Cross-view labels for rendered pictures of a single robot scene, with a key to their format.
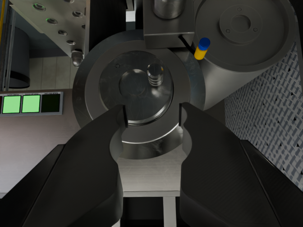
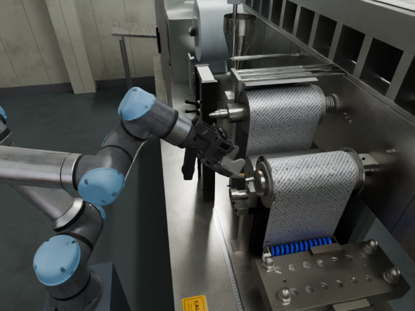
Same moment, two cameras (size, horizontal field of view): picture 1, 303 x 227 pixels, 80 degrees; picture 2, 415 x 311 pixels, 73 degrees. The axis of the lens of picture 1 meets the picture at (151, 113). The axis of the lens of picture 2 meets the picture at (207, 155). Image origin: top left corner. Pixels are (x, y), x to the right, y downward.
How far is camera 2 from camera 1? 75 cm
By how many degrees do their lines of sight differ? 79
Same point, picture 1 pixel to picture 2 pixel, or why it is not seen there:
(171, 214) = (394, 81)
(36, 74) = not seen: outside the picture
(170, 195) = (386, 99)
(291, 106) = (252, 140)
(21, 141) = not seen: outside the picture
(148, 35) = (249, 190)
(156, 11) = (246, 194)
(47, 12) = (328, 282)
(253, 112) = (278, 139)
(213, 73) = not seen: hidden behind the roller
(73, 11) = (318, 265)
